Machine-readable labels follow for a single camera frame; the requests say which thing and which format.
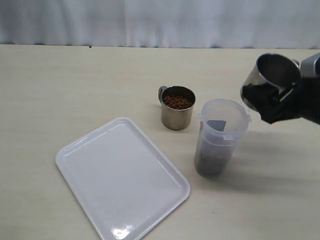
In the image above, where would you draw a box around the white plastic tray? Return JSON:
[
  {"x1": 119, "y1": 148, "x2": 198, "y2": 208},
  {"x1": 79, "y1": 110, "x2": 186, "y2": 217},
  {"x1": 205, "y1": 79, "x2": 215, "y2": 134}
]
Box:
[{"x1": 55, "y1": 117, "x2": 191, "y2": 240}]

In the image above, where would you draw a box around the white curtain backdrop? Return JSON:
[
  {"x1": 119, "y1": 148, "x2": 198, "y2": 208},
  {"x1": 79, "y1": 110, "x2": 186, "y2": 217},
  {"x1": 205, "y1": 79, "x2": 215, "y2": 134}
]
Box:
[{"x1": 0, "y1": 0, "x2": 320, "y2": 49}]

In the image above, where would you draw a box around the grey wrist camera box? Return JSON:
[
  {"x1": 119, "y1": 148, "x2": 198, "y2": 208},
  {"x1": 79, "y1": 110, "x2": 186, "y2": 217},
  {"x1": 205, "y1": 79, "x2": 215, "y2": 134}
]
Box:
[{"x1": 300, "y1": 53, "x2": 320, "y2": 78}]

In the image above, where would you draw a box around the steel cup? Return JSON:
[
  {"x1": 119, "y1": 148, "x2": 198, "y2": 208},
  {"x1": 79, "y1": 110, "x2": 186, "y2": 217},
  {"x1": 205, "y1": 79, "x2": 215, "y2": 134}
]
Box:
[
  {"x1": 240, "y1": 53, "x2": 302, "y2": 111},
  {"x1": 158, "y1": 85, "x2": 196, "y2": 131}
]

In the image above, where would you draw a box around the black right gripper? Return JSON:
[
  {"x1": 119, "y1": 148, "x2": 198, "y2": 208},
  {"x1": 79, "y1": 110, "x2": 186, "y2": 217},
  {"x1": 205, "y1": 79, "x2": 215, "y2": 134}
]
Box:
[{"x1": 241, "y1": 76, "x2": 320, "y2": 124}]

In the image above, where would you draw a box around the clear plastic container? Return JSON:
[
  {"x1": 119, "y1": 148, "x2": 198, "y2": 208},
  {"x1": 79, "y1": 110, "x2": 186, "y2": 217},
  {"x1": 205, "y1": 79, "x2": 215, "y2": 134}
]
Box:
[{"x1": 194, "y1": 98, "x2": 251, "y2": 178}]

